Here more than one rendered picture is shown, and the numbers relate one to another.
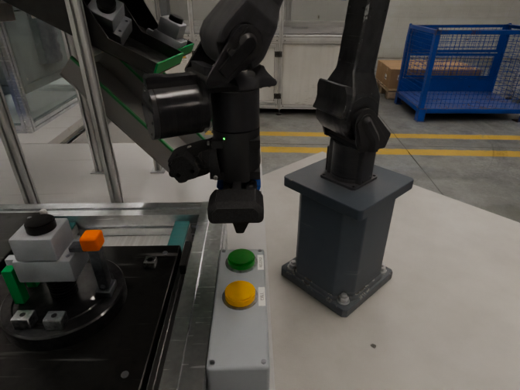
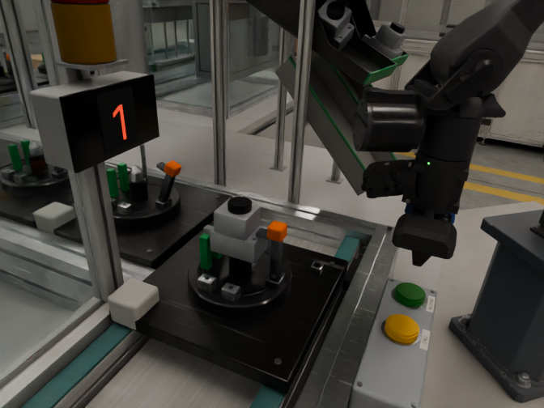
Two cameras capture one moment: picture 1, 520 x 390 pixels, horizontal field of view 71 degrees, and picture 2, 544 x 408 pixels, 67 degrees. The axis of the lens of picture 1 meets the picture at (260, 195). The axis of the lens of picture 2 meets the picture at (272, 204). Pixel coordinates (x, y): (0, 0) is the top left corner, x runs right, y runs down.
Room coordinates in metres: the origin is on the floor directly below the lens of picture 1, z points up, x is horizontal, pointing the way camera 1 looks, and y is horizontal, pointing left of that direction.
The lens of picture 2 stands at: (-0.06, 0.02, 1.33)
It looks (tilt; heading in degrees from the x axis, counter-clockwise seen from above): 28 degrees down; 24
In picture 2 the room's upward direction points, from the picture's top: 3 degrees clockwise
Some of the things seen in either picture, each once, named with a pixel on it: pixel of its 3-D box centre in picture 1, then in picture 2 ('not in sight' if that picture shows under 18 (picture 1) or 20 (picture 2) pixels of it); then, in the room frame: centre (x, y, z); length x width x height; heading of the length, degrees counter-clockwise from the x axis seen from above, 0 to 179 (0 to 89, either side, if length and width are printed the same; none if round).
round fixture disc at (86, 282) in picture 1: (66, 297); (240, 276); (0.34, 0.24, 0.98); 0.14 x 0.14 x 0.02
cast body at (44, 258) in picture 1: (39, 246); (232, 223); (0.33, 0.25, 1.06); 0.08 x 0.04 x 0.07; 91
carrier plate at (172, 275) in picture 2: (70, 309); (240, 287); (0.34, 0.24, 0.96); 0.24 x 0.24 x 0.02; 1
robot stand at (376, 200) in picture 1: (341, 230); (541, 299); (0.51, -0.14, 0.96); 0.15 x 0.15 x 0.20; 42
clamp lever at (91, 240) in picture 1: (91, 261); (270, 249); (0.34, 0.20, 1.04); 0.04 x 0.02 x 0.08; 91
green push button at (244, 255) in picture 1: (241, 261); (409, 296); (0.43, 0.03, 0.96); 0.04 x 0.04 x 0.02
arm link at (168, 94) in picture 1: (200, 81); (418, 101); (0.41, 0.07, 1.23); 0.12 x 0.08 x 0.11; 117
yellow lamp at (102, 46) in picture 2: not in sight; (85, 31); (0.24, 0.36, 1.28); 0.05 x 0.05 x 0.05
